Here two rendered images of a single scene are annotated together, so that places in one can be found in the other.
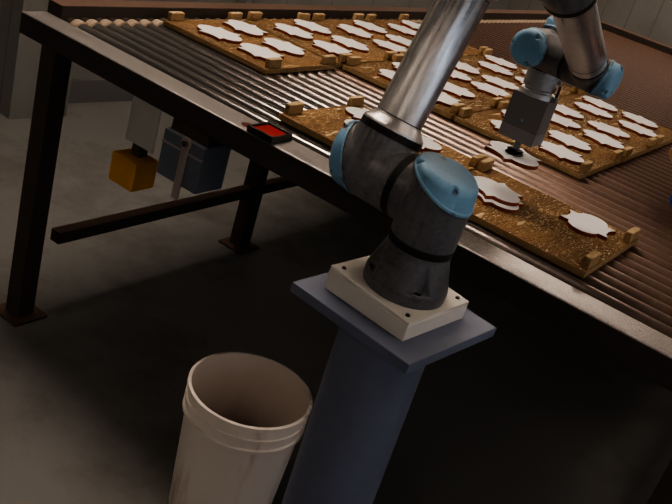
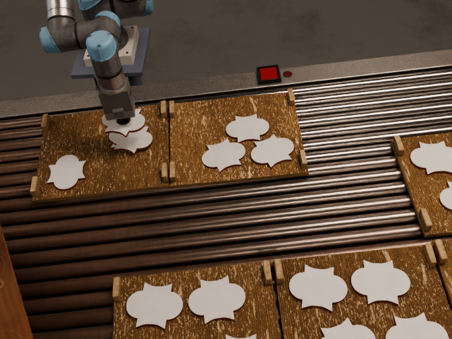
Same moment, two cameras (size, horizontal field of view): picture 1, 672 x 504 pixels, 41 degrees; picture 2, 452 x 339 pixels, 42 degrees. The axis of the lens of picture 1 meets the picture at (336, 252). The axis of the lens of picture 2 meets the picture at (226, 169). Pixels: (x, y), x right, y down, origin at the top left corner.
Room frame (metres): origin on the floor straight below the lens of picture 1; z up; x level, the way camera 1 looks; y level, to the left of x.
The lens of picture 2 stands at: (3.23, -0.67, 2.29)
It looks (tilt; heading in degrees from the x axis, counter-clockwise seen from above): 50 degrees down; 152
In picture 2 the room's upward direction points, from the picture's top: 7 degrees counter-clockwise
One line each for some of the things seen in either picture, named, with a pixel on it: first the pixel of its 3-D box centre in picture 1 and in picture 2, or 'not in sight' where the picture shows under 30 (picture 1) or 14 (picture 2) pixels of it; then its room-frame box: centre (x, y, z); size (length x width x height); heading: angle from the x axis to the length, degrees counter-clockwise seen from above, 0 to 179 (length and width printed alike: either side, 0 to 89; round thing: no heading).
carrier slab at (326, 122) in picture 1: (384, 142); (235, 137); (2.13, -0.03, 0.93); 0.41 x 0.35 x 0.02; 60
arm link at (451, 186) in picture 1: (433, 200); (98, 4); (1.41, -0.13, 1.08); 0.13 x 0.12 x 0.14; 60
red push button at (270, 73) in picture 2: (269, 133); (268, 74); (1.95, 0.23, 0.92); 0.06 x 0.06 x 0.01; 61
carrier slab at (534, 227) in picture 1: (530, 216); (103, 150); (1.92, -0.39, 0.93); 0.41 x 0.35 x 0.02; 61
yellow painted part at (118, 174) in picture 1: (138, 141); not in sight; (2.12, 0.57, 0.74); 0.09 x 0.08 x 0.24; 61
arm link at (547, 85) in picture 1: (543, 81); (109, 77); (1.96, -0.32, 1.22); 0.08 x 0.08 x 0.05
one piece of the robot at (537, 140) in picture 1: (532, 114); (115, 99); (1.97, -0.32, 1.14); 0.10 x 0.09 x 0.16; 153
